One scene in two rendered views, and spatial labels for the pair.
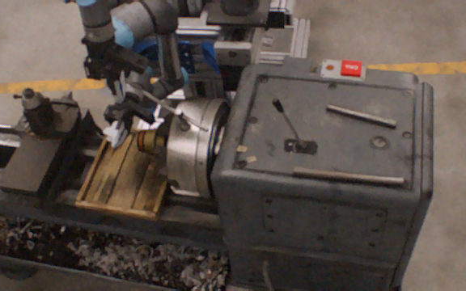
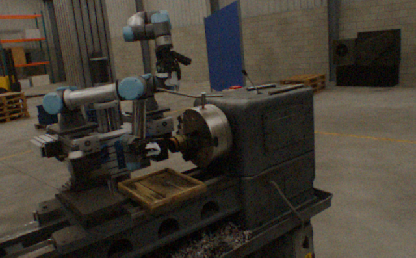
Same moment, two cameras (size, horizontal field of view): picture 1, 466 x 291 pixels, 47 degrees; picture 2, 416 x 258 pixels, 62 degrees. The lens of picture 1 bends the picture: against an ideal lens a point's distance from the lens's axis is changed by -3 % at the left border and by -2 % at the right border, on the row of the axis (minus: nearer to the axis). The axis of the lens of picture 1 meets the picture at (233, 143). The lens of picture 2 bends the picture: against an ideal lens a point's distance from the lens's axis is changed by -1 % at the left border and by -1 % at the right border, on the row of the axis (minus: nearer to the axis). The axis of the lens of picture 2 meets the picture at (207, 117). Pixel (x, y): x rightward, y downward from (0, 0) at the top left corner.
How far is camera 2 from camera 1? 180 cm
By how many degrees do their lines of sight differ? 60
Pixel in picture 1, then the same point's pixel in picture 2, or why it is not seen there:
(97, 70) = (169, 64)
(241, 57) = (169, 125)
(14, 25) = not seen: outside the picture
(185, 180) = (221, 134)
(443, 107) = not seen: hidden behind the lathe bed
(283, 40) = not seen: hidden behind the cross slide
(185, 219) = (218, 184)
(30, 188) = (116, 202)
